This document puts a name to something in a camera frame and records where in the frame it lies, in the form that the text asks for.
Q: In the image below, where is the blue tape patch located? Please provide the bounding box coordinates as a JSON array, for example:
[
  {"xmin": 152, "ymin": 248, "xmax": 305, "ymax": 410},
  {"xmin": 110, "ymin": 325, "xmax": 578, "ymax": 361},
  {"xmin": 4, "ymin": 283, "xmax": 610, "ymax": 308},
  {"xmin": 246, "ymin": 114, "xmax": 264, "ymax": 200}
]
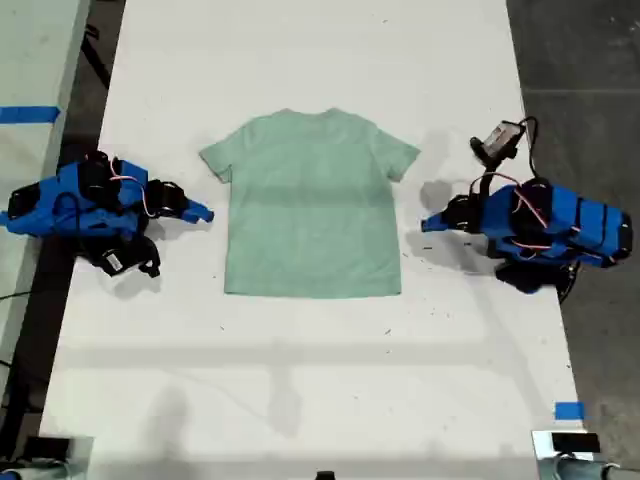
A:
[{"xmin": 554, "ymin": 401, "xmax": 586, "ymax": 421}]

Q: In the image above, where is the black camera stalk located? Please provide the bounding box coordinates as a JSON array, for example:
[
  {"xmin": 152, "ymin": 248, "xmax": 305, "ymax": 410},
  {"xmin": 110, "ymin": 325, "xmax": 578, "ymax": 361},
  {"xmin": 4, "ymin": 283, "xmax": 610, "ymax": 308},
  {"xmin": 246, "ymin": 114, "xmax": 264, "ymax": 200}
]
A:
[
  {"xmin": 468, "ymin": 137, "xmax": 519, "ymax": 200},
  {"xmin": 122, "ymin": 234, "xmax": 162, "ymax": 279}
]

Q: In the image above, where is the black power cable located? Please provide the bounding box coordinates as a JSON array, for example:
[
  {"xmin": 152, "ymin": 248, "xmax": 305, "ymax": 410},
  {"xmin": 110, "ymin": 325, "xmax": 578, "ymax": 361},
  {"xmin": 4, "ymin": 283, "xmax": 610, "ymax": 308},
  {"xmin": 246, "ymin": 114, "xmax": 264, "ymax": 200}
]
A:
[{"xmin": 557, "ymin": 259, "xmax": 585, "ymax": 305}]

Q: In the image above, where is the grey metal tube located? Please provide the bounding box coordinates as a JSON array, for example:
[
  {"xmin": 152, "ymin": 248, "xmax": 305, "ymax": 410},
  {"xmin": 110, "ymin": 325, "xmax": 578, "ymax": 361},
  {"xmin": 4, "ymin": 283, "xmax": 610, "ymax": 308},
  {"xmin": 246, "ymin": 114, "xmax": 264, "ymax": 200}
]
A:
[
  {"xmin": 0, "ymin": 460, "xmax": 71, "ymax": 480},
  {"xmin": 537, "ymin": 455, "xmax": 640, "ymax": 480}
]

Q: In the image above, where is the long blue tape strip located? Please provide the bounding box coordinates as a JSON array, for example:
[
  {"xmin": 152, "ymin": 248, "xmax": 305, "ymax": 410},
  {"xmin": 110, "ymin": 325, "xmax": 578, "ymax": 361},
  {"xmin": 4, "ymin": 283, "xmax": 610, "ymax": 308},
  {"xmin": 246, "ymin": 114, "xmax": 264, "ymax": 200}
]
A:
[{"xmin": 0, "ymin": 105, "xmax": 62, "ymax": 125}]

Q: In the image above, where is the black camera cable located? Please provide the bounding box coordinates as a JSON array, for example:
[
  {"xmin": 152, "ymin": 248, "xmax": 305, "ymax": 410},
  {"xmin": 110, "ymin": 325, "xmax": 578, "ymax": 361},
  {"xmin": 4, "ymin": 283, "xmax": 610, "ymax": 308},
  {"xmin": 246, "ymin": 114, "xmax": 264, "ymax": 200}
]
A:
[
  {"xmin": 53, "ymin": 192, "xmax": 84, "ymax": 229},
  {"xmin": 519, "ymin": 115, "xmax": 544, "ymax": 182}
]

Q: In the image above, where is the pale green T-shirt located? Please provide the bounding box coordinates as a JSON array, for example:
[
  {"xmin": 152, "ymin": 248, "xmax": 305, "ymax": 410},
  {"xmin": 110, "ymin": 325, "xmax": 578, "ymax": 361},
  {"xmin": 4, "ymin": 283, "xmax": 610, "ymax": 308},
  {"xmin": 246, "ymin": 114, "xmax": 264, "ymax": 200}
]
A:
[{"xmin": 198, "ymin": 107, "xmax": 423, "ymax": 299}]

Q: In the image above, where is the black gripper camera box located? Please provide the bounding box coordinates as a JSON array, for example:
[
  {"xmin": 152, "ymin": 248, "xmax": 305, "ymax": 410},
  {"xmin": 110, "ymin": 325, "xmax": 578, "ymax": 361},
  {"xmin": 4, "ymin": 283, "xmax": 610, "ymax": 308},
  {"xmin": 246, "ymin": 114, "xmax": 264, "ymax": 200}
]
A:
[
  {"xmin": 97, "ymin": 248, "xmax": 127, "ymax": 276},
  {"xmin": 482, "ymin": 118, "xmax": 526, "ymax": 154}
]

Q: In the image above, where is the pale grey side table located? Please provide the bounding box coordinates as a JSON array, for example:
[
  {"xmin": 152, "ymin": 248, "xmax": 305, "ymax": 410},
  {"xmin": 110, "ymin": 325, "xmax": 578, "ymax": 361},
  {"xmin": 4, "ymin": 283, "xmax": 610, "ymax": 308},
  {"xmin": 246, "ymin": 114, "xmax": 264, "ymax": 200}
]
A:
[{"xmin": 0, "ymin": 0, "xmax": 94, "ymax": 374}]

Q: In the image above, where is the small black box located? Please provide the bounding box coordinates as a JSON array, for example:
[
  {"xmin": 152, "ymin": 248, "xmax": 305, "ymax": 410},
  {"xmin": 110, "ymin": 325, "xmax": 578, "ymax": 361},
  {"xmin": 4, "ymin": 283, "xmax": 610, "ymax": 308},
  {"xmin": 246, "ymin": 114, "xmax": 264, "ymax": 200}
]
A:
[
  {"xmin": 550, "ymin": 432, "xmax": 601, "ymax": 454},
  {"xmin": 23, "ymin": 436, "xmax": 72, "ymax": 460}
]

